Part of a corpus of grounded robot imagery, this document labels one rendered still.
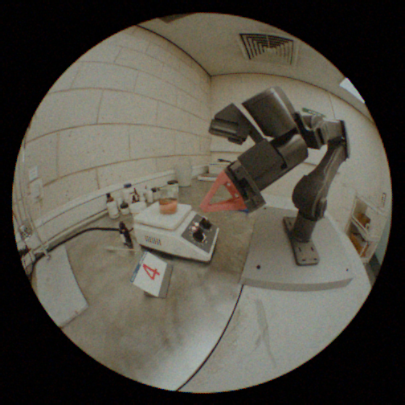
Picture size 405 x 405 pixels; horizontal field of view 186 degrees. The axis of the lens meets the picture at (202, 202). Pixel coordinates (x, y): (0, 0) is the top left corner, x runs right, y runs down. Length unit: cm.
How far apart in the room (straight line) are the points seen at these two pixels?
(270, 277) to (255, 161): 20
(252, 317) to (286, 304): 7
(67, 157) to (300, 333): 88
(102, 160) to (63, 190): 26
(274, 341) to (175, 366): 15
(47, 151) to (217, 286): 76
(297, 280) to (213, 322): 17
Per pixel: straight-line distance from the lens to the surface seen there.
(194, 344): 23
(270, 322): 25
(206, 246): 29
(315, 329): 30
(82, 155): 68
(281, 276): 27
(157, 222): 29
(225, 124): 19
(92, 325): 30
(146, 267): 27
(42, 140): 71
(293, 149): 20
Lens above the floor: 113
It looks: 21 degrees down
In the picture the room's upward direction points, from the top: straight up
